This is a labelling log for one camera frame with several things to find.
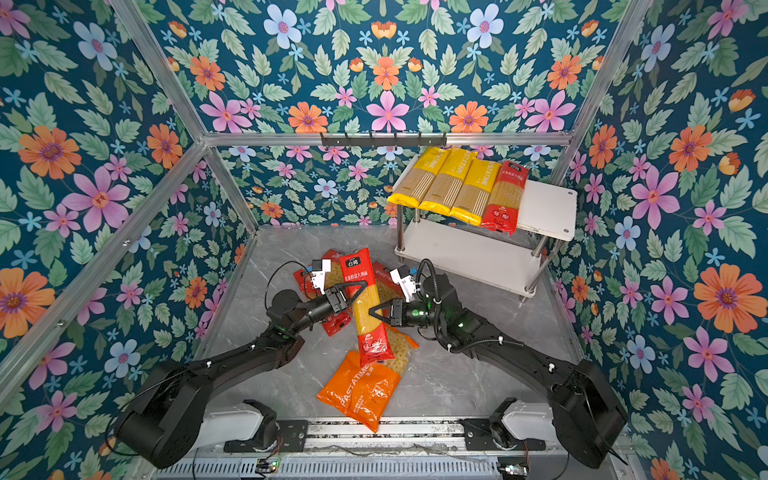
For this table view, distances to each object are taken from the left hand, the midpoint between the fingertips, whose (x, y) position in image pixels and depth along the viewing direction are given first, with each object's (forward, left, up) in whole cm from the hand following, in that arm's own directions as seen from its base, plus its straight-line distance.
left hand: (366, 283), depth 71 cm
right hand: (-6, -1, -3) cm, 7 cm away
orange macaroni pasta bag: (-19, +4, -23) cm, 30 cm away
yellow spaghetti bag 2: (+26, -23, +9) cm, 36 cm away
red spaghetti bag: (-13, -1, -6) cm, 14 cm away
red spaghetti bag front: (+18, -37, +9) cm, 42 cm away
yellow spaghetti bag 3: (+18, -28, +9) cm, 35 cm away
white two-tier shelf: (+20, -47, -21) cm, 55 cm away
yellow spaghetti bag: (+25, -13, +9) cm, 30 cm away
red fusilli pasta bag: (+5, +8, -3) cm, 10 cm away
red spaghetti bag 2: (+2, +13, -25) cm, 28 cm away
